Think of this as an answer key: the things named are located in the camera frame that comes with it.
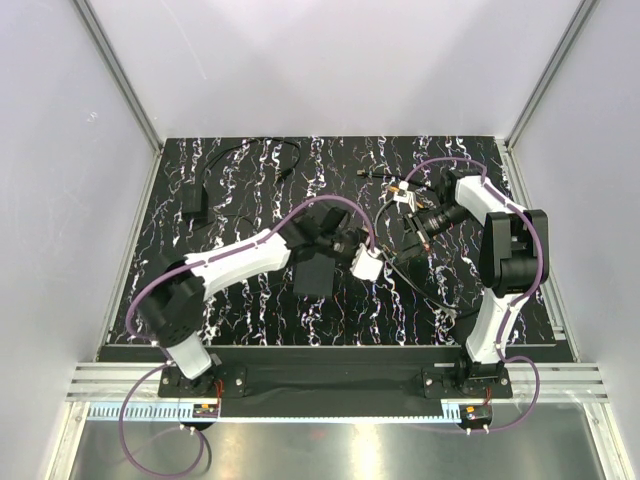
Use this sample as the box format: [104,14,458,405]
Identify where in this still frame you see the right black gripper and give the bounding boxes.
[395,203,472,265]

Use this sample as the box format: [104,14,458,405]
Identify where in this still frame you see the black power adapter cable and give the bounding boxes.
[180,137,302,231]

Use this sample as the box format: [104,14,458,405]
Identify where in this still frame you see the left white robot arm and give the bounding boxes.
[126,206,383,396]

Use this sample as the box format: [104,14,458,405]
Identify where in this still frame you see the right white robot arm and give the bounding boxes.
[395,171,549,397]

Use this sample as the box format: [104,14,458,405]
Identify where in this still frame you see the black marble pattern mat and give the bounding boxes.
[102,135,574,362]

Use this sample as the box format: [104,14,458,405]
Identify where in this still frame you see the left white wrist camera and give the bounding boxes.
[350,244,384,282]

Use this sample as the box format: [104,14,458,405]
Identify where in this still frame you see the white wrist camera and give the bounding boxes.
[350,244,384,282]
[388,180,424,213]

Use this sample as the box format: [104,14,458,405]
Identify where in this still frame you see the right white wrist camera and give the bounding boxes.
[388,180,424,213]

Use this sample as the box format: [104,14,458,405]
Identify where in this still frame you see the orange ethernet cable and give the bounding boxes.
[387,185,436,211]

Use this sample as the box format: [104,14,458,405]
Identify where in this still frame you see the grey ethernet cable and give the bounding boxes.
[373,199,460,317]

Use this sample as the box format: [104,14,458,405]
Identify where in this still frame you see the black cable gold connector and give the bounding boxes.
[356,169,480,319]

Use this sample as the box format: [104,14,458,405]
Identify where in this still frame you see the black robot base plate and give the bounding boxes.
[158,346,513,413]

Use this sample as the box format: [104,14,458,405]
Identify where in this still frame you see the left aluminium frame post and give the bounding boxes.
[70,0,164,154]

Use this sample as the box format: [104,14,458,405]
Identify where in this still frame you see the aluminium frame post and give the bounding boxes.
[70,0,164,154]
[504,0,599,151]

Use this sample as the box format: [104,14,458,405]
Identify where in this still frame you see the aluminium front rail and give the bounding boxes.
[65,362,609,403]

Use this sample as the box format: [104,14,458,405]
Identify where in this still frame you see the right aluminium frame post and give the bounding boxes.
[504,0,599,151]

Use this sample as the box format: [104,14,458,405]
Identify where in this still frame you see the white slotted cable duct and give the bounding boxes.
[88,400,461,424]

